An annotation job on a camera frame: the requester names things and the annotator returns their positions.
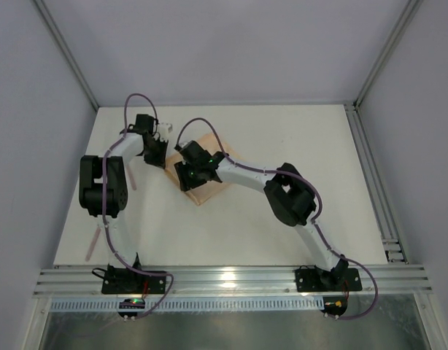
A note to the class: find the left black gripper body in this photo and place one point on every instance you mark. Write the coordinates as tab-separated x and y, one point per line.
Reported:
155	154

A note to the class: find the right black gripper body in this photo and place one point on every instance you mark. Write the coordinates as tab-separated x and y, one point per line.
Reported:
185	179

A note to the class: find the orange cloth napkin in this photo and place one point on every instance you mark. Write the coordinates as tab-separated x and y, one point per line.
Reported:
201	194

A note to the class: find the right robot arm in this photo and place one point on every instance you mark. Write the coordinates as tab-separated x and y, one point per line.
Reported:
291	198

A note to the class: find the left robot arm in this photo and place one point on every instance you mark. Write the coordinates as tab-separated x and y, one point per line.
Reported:
103	192

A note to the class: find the left black controller board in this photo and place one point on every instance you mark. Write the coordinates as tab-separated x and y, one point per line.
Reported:
131	308

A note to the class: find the black controller board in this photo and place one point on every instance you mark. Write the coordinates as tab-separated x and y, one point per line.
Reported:
334	306
131	308

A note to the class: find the right black controller board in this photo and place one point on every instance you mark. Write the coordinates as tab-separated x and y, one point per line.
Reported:
334	306

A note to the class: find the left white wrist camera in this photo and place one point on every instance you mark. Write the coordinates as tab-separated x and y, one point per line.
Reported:
164	131

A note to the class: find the silver fork pink handle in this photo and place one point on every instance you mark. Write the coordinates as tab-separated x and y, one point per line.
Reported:
132	179

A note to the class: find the left frame post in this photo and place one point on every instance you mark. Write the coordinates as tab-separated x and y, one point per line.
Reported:
57	36

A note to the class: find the frame post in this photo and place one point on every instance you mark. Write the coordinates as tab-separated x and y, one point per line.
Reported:
394	37
57	36

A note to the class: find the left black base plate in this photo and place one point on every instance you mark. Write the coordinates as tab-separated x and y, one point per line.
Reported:
134	281

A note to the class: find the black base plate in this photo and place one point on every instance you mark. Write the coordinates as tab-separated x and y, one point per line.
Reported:
313	279
134	281

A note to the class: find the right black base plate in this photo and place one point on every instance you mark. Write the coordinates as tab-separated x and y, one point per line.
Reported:
313	279

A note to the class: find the front aluminium rail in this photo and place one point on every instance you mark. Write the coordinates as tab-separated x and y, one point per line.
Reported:
78	281

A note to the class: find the aluminium rail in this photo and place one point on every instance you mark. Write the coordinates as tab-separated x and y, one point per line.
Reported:
78	281
383	212

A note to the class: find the white slotted cable duct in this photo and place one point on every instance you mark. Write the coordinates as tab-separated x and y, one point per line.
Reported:
193	304

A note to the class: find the right side aluminium rail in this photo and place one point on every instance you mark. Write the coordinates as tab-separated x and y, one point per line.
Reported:
383	212

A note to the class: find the right frame post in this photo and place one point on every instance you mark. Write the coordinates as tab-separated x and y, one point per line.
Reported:
394	37

